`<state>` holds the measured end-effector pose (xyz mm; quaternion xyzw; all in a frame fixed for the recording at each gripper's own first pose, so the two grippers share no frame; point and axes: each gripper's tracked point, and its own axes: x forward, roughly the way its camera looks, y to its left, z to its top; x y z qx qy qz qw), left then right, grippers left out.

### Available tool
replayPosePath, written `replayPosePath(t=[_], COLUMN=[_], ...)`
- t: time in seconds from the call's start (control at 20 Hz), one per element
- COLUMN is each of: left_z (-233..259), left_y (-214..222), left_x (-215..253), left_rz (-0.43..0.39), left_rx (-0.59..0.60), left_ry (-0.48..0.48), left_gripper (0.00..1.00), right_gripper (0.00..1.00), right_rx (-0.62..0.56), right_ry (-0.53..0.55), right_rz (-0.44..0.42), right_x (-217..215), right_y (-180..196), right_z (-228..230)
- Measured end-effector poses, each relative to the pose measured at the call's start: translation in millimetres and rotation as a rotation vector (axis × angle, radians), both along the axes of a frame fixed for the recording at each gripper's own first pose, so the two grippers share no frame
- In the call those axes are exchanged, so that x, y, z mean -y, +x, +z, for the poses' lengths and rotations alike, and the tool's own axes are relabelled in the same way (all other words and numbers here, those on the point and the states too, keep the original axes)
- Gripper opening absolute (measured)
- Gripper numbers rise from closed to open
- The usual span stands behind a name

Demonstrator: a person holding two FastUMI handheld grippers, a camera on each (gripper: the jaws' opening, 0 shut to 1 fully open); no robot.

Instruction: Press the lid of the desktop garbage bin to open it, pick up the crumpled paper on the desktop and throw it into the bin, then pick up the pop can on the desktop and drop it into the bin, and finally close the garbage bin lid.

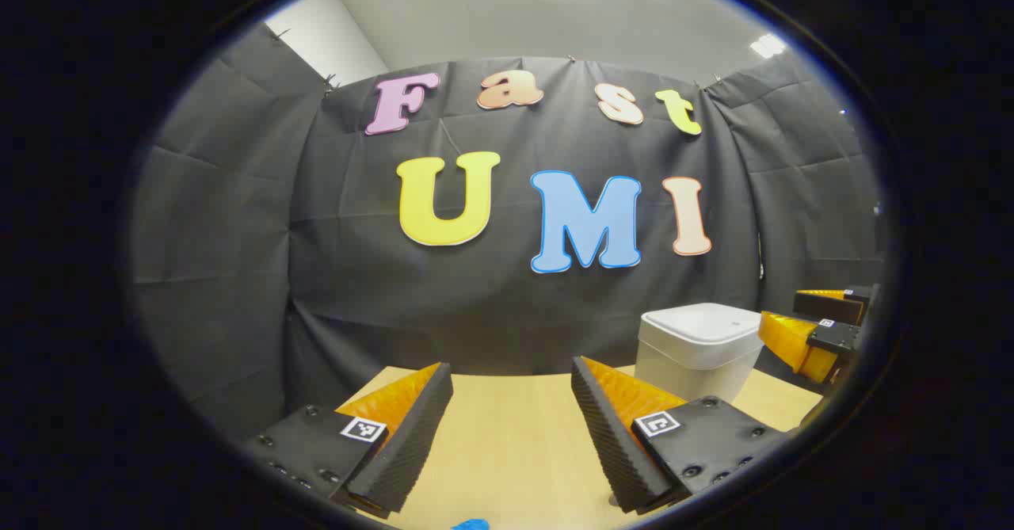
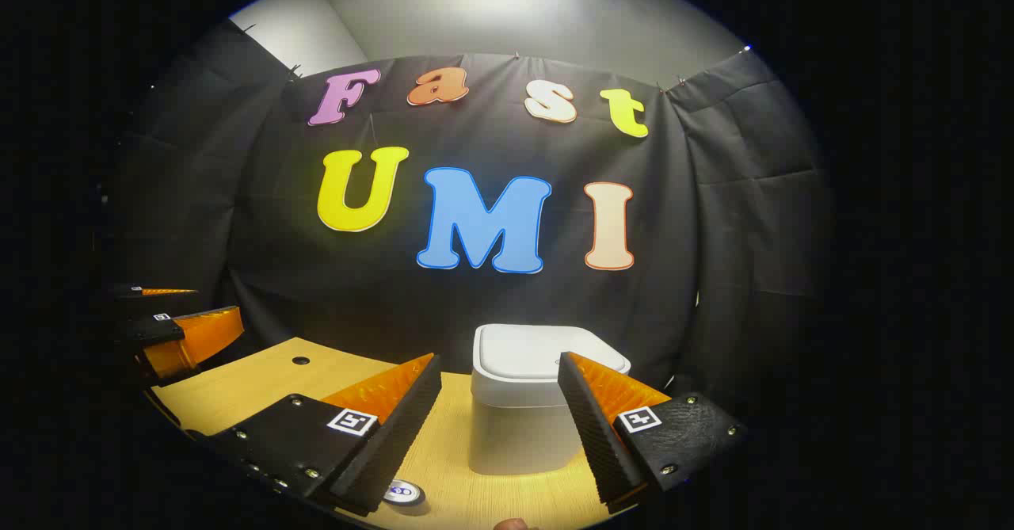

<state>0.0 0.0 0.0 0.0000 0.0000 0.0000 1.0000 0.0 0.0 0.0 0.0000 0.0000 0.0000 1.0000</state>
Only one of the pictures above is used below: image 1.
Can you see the wooden desktop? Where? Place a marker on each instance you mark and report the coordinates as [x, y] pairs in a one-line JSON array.
[[515, 451]]

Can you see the small ceiling light panel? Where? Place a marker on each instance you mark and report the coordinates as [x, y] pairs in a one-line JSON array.
[[767, 45]]

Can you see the blue paper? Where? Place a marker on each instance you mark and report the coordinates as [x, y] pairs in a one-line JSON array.
[[471, 525]]

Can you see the white desktop garbage bin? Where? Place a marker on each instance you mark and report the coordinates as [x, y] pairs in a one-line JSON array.
[[697, 356]]

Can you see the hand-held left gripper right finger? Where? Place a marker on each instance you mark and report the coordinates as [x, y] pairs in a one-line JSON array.
[[606, 435]]

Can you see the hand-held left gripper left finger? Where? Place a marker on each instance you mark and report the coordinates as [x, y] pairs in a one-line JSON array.
[[412, 443]]

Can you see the black backdrop cloth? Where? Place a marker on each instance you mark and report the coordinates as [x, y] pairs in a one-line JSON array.
[[475, 308]]

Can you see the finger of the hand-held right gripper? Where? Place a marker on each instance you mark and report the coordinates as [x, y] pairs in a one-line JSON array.
[[800, 344], [828, 306]]

